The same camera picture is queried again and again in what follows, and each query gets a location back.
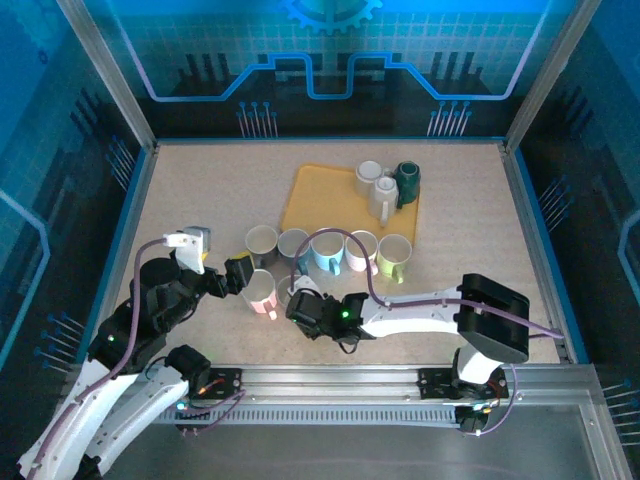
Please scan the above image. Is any grey mug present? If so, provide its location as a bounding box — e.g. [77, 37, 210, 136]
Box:
[244, 224, 280, 269]

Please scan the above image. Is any pale pink mug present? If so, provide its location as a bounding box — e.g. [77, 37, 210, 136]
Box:
[344, 229, 380, 276]

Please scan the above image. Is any light blue mug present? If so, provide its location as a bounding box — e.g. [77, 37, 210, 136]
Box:
[309, 230, 346, 276]

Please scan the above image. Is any light green mug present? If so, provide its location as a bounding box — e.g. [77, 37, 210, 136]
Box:
[375, 233, 414, 285]

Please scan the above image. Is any white mug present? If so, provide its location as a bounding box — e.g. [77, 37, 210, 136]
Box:
[368, 175, 400, 229]

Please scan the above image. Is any cream mug red inside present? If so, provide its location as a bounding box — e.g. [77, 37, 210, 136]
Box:
[354, 159, 385, 199]

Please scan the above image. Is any dark green mug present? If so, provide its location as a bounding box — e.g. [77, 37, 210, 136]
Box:
[392, 160, 421, 210]

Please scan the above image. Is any yellow tray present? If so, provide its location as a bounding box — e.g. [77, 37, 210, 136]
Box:
[279, 163, 420, 244]

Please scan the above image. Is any black controller box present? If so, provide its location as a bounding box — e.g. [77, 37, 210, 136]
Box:
[457, 404, 494, 436]
[174, 399, 211, 436]

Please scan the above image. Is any grey metal front panel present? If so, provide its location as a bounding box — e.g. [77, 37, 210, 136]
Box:
[29, 399, 634, 480]

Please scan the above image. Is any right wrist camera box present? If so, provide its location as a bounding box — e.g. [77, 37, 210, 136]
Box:
[291, 273, 320, 296]

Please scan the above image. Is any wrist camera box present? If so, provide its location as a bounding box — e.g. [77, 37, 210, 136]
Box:
[164, 225, 212, 275]
[291, 273, 320, 296]

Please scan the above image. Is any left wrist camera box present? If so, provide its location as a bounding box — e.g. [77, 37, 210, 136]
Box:
[164, 225, 212, 275]

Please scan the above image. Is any aluminium mounting rail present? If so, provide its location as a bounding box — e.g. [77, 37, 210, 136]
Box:
[62, 363, 604, 401]

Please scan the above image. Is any aluminium table side rail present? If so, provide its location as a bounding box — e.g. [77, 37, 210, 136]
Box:
[499, 142, 577, 365]
[74, 142, 161, 365]

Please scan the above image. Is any slotted grey cable duct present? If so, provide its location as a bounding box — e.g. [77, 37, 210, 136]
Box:
[149, 405, 464, 427]

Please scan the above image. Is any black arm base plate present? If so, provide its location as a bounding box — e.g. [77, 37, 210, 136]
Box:
[417, 367, 510, 401]
[199, 367, 245, 401]

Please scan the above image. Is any aluminium frame post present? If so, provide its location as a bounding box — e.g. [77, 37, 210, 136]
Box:
[55, 0, 157, 151]
[503, 0, 604, 154]

